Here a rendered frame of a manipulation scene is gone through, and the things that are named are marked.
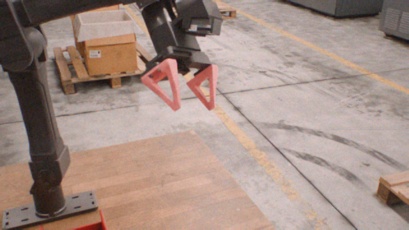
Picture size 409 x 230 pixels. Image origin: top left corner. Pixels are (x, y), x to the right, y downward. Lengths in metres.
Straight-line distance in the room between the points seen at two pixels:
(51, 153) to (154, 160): 0.34
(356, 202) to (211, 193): 1.68
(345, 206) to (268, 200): 0.45
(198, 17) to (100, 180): 0.55
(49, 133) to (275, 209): 1.74
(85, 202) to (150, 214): 0.16
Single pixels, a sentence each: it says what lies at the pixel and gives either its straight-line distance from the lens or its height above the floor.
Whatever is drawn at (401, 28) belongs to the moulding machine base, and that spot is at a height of 0.20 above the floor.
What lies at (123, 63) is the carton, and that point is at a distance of 4.06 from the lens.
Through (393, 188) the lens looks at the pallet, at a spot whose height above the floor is 0.12.
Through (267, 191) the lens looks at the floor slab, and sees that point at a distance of 2.53.
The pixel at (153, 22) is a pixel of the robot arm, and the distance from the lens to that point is 0.72.
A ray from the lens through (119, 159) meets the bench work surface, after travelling 1.14.
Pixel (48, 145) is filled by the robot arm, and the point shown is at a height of 1.09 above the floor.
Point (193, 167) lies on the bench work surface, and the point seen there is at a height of 0.90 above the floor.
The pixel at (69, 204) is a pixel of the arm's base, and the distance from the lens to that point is 0.99.
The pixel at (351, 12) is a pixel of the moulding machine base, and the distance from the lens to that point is 7.36.
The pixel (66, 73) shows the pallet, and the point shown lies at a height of 0.14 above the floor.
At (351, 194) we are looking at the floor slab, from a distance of 2.63.
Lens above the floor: 1.49
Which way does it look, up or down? 26 degrees down
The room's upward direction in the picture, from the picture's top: straight up
